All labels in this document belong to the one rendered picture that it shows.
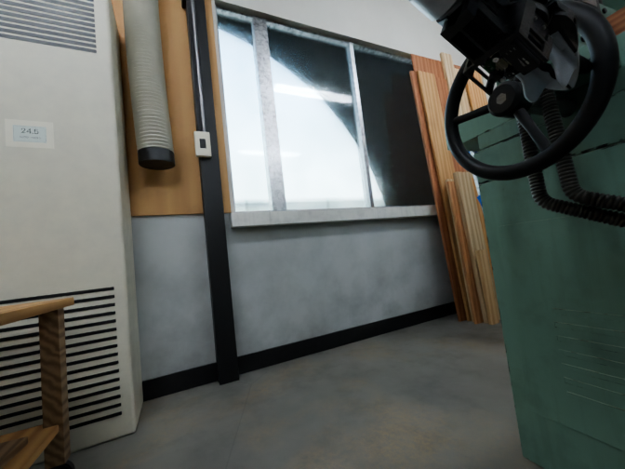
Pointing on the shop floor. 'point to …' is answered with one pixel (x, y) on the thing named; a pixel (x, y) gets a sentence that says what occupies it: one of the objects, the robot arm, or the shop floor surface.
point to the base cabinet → (563, 314)
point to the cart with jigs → (15, 446)
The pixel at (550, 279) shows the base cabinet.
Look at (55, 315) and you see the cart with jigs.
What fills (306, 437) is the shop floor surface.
